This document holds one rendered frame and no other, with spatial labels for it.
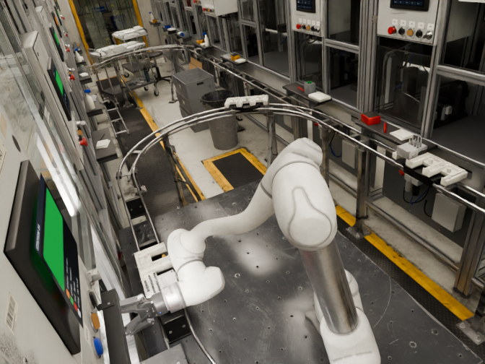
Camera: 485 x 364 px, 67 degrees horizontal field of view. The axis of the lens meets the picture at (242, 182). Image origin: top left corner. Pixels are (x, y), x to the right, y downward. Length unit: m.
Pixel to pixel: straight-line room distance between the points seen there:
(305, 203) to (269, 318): 0.88
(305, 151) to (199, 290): 0.61
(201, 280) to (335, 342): 0.47
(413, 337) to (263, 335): 0.56
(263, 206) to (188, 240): 0.38
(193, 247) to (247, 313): 0.46
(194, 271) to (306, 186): 0.61
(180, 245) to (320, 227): 0.65
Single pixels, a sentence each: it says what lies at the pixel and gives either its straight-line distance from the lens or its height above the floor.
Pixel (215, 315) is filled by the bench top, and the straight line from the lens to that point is 1.66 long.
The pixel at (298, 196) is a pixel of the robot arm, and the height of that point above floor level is 1.50.
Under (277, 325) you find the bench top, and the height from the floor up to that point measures 0.68.
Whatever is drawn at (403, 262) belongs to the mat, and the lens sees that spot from 2.81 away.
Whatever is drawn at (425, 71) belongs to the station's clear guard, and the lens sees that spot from 2.29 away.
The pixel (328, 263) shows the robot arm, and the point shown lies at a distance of 0.98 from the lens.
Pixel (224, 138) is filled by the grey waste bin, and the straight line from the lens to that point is 4.25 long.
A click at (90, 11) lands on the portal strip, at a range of 9.23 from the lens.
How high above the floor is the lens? 1.97
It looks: 32 degrees down
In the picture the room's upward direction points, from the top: 9 degrees counter-clockwise
